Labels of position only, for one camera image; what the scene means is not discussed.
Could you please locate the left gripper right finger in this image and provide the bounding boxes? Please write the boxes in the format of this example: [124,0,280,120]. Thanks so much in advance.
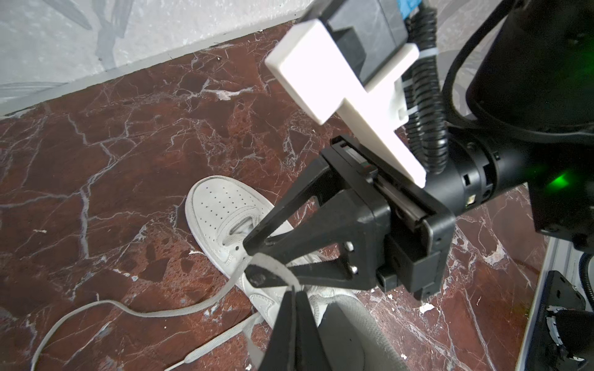
[295,292,331,371]

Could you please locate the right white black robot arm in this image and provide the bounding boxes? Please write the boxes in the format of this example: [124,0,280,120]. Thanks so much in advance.
[244,1,593,300]

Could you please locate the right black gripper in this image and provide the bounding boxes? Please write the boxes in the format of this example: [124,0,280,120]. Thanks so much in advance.
[244,135,497,301]

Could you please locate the white sneaker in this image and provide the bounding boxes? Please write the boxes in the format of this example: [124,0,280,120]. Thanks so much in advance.
[185,176,407,370]

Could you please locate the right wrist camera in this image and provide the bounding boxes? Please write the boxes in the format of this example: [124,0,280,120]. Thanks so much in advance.
[265,1,427,187]

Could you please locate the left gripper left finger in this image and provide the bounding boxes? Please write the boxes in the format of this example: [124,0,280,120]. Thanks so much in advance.
[258,290,295,371]

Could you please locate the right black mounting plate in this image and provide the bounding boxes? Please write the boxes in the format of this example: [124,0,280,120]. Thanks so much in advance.
[520,271,593,370]

